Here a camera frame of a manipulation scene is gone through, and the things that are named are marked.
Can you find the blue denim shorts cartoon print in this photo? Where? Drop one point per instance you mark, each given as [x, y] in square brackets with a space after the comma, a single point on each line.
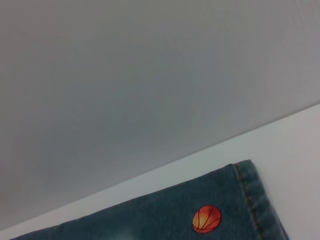
[175, 222]

